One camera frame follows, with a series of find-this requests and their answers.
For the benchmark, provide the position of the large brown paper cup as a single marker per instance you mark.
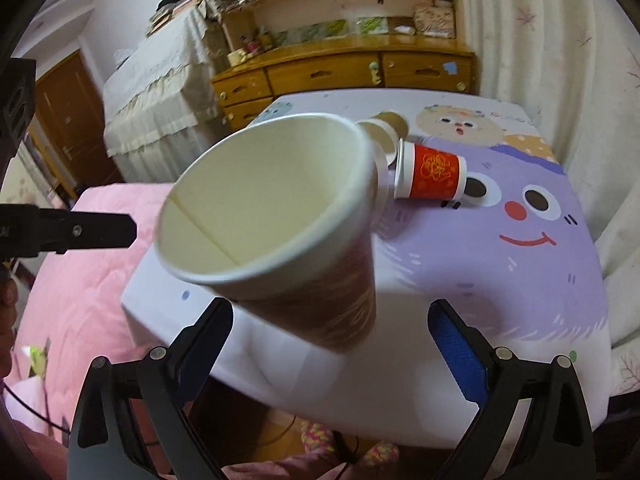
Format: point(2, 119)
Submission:
point(280, 220)

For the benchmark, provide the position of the cartoon printed tablecloth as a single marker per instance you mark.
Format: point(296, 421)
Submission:
point(500, 270)

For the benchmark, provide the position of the pink quilted blanket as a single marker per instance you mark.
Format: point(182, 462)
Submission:
point(75, 305)

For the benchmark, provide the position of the white lace furniture cover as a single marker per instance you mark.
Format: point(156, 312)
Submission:
point(160, 90)

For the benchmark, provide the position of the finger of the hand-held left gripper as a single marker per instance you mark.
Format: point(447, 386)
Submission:
point(95, 230)

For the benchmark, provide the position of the stack of books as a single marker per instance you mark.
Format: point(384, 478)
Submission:
point(175, 12)

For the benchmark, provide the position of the floral storage box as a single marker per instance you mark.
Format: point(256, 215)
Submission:
point(434, 21)

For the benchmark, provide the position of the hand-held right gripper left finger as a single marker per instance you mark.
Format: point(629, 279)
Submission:
point(202, 355)

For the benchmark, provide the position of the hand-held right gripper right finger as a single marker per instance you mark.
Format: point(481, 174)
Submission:
point(457, 355)

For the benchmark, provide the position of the red paper cup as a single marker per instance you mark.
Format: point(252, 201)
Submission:
point(432, 170)

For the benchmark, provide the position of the white patterned curtain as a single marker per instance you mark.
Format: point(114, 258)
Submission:
point(550, 45)

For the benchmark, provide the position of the colourful knitted slippers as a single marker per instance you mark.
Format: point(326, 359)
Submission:
point(320, 437)

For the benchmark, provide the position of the white paper cup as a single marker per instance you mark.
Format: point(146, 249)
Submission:
point(382, 132)

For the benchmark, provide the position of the brown wooden door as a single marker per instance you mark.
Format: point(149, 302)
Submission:
point(65, 120)

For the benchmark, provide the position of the wooden cabinet with drawers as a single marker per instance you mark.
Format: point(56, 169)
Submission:
point(325, 72)

